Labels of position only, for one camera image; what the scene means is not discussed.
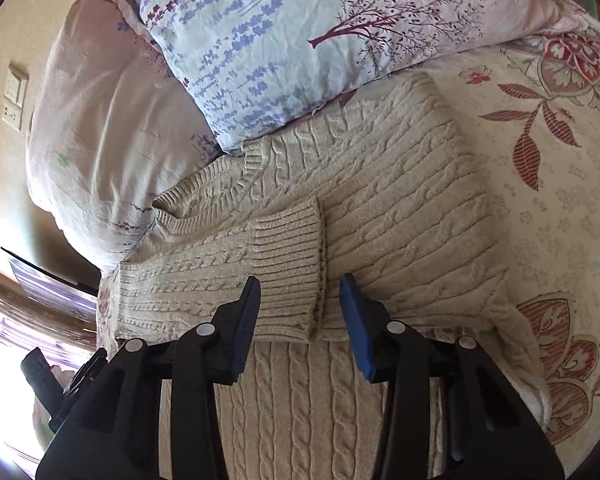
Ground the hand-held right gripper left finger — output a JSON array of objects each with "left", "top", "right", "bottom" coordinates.
[{"left": 35, "top": 276, "right": 262, "bottom": 480}]

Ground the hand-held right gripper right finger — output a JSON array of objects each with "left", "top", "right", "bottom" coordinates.
[{"left": 339, "top": 273, "right": 564, "bottom": 480}]

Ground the beige cable knit sweater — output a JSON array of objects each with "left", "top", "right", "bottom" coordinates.
[{"left": 99, "top": 71, "right": 552, "bottom": 480}]

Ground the dark framed picture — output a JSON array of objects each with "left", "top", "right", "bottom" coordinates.
[{"left": 0, "top": 246, "right": 102, "bottom": 325}]

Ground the pink pillow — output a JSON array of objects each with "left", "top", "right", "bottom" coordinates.
[{"left": 26, "top": 0, "right": 221, "bottom": 272}]

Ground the floral print bed sheet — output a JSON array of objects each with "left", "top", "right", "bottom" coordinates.
[{"left": 325, "top": 0, "right": 600, "bottom": 476}]

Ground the lavender print pillow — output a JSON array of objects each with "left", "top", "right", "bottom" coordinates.
[{"left": 75, "top": 0, "right": 576, "bottom": 157}]

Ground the white wall socket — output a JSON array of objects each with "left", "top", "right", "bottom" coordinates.
[{"left": 1, "top": 102, "right": 23, "bottom": 134}]

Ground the white wall switch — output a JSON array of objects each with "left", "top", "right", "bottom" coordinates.
[{"left": 3, "top": 63, "right": 30, "bottom": 110}]

